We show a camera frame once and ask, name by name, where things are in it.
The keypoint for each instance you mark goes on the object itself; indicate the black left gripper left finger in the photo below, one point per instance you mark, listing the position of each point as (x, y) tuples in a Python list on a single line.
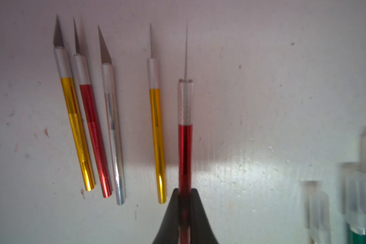
[(169, 230)]

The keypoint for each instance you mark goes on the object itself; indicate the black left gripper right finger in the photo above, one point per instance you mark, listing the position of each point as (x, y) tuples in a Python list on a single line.
[(200, 229)]

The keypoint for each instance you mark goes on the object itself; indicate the yellow capped knife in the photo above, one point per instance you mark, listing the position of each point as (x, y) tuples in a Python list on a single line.
[(315, 204)]

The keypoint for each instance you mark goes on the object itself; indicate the red capped knife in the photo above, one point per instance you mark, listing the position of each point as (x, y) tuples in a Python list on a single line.
[(185, 92)]

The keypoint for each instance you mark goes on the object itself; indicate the green capped knife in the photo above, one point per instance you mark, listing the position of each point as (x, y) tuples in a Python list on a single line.
[(354, 202)]

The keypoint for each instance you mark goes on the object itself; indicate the yellow capped knife angled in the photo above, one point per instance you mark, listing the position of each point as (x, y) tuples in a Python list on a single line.
[(156, 120)]

